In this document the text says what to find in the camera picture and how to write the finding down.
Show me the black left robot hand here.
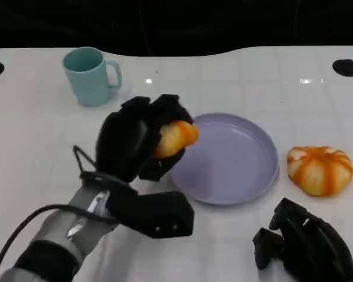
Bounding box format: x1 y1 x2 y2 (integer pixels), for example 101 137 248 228
95 93 195 183

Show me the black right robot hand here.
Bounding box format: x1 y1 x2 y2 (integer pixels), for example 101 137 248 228
252 197 353 282

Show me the orange white toy bread roll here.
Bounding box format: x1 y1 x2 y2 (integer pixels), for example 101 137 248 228
154 120 199 159
287 146 353 197

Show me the pale green mug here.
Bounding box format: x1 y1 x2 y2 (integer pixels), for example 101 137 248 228
62 46 123 108

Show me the lilac plate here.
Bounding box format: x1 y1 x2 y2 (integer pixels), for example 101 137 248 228
168 112 280 206

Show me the thin black wrist cable loop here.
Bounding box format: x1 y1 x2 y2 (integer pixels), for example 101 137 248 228
72 144 98 179

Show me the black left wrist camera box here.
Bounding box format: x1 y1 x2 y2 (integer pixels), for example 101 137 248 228
105 187 195 238

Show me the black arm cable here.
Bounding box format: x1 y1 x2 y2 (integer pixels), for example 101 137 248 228
0 203 117 282

